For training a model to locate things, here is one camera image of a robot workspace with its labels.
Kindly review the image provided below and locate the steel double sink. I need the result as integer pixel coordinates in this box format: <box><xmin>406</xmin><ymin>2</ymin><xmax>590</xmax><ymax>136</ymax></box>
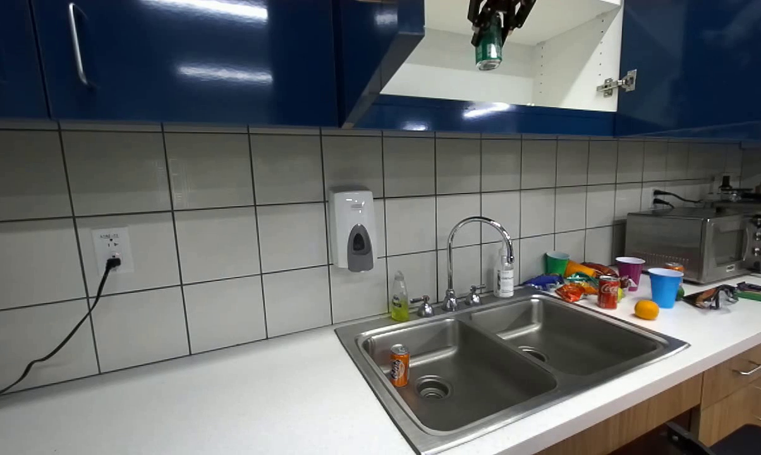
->
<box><xmin>333</xmin><ymin>289</ymin><xmax>693</xmax><ymax>455</ymax></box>

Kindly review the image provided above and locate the white wall outlet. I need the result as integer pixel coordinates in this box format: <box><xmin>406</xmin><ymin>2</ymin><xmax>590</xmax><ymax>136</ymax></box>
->
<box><xmin>90</xmin><ymin>225</ymin><xmax>135</xmax><ymax>279</ymax></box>

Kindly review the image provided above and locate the chrome faucet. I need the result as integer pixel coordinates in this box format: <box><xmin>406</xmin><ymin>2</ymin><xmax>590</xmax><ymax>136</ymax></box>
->
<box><xmin>412</xmin><ymin>212</ymin><xmax>518</xmax><ymax>319</ymax></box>

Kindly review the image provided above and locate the blue cabinet door silver handle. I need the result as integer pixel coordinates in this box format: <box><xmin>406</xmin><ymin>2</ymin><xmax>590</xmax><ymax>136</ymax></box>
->
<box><xmin>28</xmin><ymin>0</ymin><xmax>341</xmax><ymax>129</ymax></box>
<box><xmin>0</xmin><ymin>0</ymin><xmax>52</xmax><ymax>122</ymax></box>

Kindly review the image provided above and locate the wooden base cabinet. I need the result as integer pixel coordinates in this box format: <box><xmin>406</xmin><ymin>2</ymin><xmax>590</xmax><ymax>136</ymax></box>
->
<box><xmin>539</xmin><ymin>330</ymin><xmax>761</xmax><ymax>455</ymax></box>

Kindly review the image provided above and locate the white wall soap dispenser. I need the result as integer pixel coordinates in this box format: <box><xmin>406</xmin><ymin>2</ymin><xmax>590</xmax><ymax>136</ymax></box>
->
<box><xmin>325</xmin><ymin>185</ymin><xmax>382</xmax><ymax>276</ymax></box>

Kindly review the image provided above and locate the steel microwave oven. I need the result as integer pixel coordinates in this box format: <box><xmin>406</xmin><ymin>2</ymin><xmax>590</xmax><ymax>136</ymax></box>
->
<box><xmin>621</xmin><ymin>200</ymin><xmax>761</xmax><ymax>289</ymax></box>

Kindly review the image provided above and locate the blue snack bag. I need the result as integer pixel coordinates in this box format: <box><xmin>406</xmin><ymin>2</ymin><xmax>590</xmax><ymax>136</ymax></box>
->
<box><xmin>521</xmin><ymin>273</ymin><xmax>566</xmax><ymax>295</ymax></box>

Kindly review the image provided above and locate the red orange snack bag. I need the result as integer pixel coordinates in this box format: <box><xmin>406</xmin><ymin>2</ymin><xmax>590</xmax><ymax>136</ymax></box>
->
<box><xmin>553</xmin><ymin>280</ymin><xmax>589</xmax><ymax>306</ymax></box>

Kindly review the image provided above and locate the red cola can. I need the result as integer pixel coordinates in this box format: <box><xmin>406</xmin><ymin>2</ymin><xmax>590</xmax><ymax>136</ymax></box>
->
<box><xmin>597</xmin><ymin>273</ymin><xmax>621</xmax><ymax>310</ymax></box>

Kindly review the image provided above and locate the white pump bottle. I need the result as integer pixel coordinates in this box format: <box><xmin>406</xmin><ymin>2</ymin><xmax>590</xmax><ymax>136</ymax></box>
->
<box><xmin>492</xmin><ymin>251</ymin><xmax>518</xmax><ymax>300</ymax></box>

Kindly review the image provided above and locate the small orange bottle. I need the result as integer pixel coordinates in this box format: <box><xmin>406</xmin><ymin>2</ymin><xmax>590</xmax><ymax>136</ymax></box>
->
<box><xmin>387</xmin><ymin>342</ymin><xmax>413</xmax><ymax>392</ymax></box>

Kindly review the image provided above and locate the green dish soap bottle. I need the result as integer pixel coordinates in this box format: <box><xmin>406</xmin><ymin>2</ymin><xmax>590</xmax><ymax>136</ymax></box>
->
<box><xmin>387</xmin><ymin>268</ymin><xmax>413</xmax><ymax>323</ymax></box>

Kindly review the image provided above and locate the black chair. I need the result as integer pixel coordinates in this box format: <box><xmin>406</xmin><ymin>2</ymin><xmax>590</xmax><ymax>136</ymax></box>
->
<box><xmin>664</xmin><ymin>406</ymin><xmax>761</xmax><ymax>455</ymax></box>

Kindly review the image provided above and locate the blue plastic cup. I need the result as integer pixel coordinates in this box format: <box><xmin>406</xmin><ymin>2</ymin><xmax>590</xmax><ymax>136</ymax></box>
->
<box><xmin>644</xmin><ymin>266</ymin><xmax>687</xmax><ymax>310</ymax></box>

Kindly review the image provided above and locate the green plastic cup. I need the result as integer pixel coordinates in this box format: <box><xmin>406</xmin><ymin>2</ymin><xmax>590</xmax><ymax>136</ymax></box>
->
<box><xmin>541</xmin><ymin>251</ymin><xmax>570</xmax><ymax>279</ymax></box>

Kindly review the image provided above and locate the green soda can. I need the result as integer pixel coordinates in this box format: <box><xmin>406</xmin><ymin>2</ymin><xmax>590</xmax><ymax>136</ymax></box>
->
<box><xmin>473</xmin><ymin>17</ymin><xmax>506</xmax><ymax>74</ymax></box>

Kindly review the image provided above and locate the wooden drawer metal handle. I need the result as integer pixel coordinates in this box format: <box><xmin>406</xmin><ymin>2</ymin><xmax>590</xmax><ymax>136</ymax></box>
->
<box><xmin>700</xmin><ymin>337</ymin><xmax>761</xmax><ymax>409</ymax></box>

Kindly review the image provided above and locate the black power cable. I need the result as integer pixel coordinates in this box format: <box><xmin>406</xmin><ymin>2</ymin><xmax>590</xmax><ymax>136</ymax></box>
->
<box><xmin>0</xmin><ymin>253</ymin><xmax>127</xmax><ymax>404</ymax></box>

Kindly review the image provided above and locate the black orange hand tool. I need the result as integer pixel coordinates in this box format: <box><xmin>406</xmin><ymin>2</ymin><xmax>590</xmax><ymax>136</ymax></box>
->
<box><xmin>683</xmin><ymin>284</ymin><xmax>741</xmax><ymax>313</ymax></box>

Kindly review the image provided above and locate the wall cabinet white inside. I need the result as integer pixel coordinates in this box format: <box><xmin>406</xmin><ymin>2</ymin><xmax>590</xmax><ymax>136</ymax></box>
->
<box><xmin>357</xmin><ymin>0</ymin><xmax>626</xmax><ymax>136</ymax></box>

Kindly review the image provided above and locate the black plug cable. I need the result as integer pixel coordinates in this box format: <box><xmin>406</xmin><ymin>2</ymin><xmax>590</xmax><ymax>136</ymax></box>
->
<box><xmin>649</xmin><ymin>188</ymin><xmax>718</xmax><ymax>212</ymax></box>

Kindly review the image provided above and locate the purple plastic cup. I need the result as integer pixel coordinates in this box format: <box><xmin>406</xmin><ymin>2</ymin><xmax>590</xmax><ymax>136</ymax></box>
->
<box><xmin>613</xmin><ymin>255</ymin><xmax>649</xmax><ymax>292</ymax></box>

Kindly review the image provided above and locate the metal cabinet hinge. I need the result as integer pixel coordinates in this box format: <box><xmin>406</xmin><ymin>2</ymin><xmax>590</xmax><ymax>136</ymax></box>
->
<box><xmin>597</xmin><ymin>69</ymin><xmax>640</xmax><ymax>98</ymax></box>

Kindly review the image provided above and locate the orange fruit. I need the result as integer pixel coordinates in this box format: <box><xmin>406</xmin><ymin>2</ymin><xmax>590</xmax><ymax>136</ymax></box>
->
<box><xmin>631</xmin><ymin>295</ymin><xmax>663</xmax><ymax>323</ymax></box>

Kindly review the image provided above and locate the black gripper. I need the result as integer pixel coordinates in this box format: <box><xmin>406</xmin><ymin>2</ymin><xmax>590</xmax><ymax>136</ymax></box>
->
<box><xmin>465</xmin><ymin>0</ymin><xmax>539</xmax><ymax>42</ymax></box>

